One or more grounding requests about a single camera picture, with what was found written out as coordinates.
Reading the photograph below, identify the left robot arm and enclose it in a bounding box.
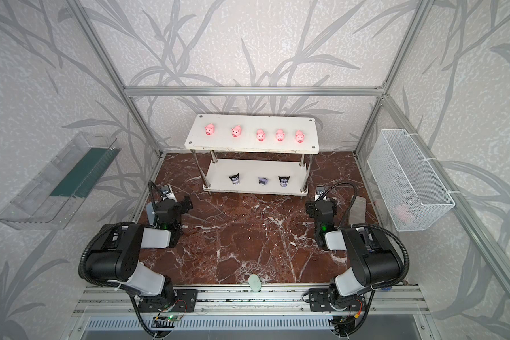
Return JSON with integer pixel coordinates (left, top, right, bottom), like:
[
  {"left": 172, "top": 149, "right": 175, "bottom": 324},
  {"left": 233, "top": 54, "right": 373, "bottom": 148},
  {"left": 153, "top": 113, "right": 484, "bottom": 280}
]
[{"left": 78, "top": 196, "right": 194, "bottom": 310}]

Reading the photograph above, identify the aluminium frame crossbar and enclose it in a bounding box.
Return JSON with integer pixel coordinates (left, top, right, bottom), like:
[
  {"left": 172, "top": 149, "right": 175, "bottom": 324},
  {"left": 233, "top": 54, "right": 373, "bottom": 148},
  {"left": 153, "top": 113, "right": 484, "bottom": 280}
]
[{"left": 123, "top": 86, "right": 383, "bottom": 96}]

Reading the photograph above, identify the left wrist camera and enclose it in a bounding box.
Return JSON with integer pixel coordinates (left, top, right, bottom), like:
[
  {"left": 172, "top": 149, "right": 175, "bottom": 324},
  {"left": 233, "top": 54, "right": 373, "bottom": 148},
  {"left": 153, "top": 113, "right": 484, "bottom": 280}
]
[{"left": 160, "top": 184, "right": 177, "bottom": 201}]

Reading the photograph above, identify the pink toy in basket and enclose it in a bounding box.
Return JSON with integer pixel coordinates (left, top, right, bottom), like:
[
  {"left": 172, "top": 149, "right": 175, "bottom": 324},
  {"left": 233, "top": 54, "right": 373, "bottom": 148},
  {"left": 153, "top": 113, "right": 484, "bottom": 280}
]
[{"left": 396, "top": 204, "right": 415, "bottom": 225}]

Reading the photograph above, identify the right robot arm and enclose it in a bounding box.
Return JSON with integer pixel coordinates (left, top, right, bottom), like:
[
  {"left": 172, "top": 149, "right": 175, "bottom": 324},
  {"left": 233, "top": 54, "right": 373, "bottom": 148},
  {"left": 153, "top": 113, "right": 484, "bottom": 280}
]
[{"left": 305, "top": 199, "right": 410, "bottom": 312}]

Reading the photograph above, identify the green circuit board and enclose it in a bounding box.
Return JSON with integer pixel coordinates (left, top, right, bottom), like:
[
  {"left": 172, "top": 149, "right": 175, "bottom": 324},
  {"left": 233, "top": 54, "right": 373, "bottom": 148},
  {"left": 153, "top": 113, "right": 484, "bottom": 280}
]
[{"left": 152, "top": 314, "right": 184, "bottom": 328}]

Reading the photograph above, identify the grey glasses case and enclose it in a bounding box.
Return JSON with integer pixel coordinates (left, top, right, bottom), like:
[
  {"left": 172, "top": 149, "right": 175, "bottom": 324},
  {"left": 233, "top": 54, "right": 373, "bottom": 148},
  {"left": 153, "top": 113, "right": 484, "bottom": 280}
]
[{"left": 348, "top": 196, "right": 367, "bottom": 225}]

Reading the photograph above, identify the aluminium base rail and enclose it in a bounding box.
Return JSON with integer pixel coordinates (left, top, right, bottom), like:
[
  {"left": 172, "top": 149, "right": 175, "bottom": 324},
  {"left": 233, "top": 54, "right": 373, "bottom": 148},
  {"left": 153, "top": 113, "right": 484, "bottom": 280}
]
[{"left": 72, "top": 283, "right": 429, "bottom": 317}]

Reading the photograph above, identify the pink pig toy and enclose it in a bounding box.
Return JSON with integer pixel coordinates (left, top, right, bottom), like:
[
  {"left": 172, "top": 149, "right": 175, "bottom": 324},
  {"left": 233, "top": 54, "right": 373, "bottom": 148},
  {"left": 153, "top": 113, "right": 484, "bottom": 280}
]
[
  {"left": 205, "top": 123, "right": 215, "bottom": 135},
  {"left": 256, "top": 129, "right": 266, "bottom": 142},
  {"left": 231, "top": 126, "right": 242, "bottom": 137},
  {"left": 295, "top": 130, "right": 305, "bottom": 143},
  {"left": 276, "top": 129, "right": 285, "bottom": 142}
]

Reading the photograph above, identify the black purple figurine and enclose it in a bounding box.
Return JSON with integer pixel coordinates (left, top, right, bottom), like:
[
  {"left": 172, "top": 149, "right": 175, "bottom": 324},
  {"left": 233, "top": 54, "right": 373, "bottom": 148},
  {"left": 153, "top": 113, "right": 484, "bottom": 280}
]
[
  {"left": 279, "top": 176, "right": 290, "bottom": 188},
  {"left": 229, "top": 173, "right": 240, "bottom": 185}
]

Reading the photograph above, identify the white two-tier shelf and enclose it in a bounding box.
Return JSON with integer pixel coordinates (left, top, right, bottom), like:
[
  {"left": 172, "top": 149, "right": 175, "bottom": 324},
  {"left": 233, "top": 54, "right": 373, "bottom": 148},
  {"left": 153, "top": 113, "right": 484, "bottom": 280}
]
[{"left": 184, "top": 114, "right": 320, "bottom": 196}]

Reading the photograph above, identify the pale green oval object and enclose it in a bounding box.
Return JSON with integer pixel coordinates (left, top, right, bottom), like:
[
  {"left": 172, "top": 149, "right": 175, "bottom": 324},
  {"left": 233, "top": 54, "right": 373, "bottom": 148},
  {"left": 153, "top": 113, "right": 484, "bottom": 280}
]
[{"left": 248, "top": 274, "right": 262, "bottom": 293}]

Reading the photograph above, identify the clear plastic wall bin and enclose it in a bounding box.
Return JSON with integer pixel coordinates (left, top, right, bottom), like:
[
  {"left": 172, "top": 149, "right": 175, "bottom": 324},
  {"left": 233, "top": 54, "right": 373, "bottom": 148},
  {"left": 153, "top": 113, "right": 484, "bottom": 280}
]
[{"left": 0, "top": 133, "right": 120, "bottom": 230}]

